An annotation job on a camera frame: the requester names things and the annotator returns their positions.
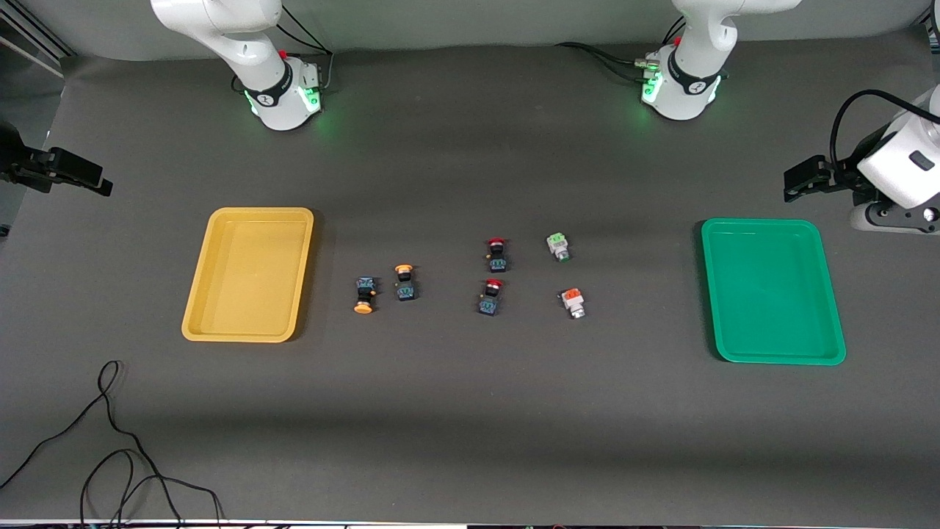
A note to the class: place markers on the dark grey table cloth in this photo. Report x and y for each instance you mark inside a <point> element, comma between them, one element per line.
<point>470,411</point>

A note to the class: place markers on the green plastic tray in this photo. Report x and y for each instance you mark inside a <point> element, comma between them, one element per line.
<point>793,323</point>

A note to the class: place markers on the button with green contact block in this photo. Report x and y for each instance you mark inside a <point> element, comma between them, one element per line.
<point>558,244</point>

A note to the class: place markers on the yellow push button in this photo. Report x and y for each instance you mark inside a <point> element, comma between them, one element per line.
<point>405,286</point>
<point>365,294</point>

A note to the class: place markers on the button with orange contact block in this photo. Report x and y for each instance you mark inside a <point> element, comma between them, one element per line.
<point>572,300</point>

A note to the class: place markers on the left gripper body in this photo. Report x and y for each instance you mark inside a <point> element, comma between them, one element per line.
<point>841,176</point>

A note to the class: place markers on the yellow plastic tray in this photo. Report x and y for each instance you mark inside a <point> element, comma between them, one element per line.
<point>220,294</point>

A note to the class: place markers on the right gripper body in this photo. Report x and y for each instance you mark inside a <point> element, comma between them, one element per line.
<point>20,167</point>

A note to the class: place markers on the red push button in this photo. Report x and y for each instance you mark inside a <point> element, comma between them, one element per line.
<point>490,301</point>
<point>498,258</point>

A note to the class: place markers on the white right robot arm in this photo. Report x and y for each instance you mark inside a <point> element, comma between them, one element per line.
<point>272,88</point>

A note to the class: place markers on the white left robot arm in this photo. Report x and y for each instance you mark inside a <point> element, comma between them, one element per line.
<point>690,81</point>

